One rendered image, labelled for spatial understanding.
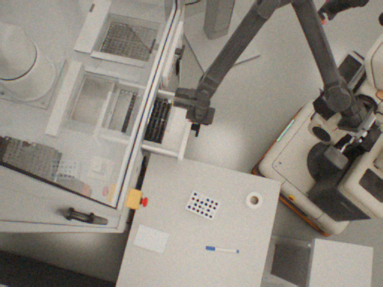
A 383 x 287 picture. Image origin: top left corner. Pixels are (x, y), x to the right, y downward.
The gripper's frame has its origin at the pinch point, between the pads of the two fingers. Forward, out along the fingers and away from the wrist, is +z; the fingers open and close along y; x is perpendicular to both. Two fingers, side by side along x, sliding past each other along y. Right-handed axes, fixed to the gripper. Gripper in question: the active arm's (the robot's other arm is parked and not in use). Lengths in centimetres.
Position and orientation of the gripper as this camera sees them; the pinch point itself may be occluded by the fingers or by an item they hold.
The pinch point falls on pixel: (199, 120)
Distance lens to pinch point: 135.5
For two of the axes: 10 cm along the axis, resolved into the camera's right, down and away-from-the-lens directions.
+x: -2.3, 9.4, -2.7
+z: -0.4, 2.7, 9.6
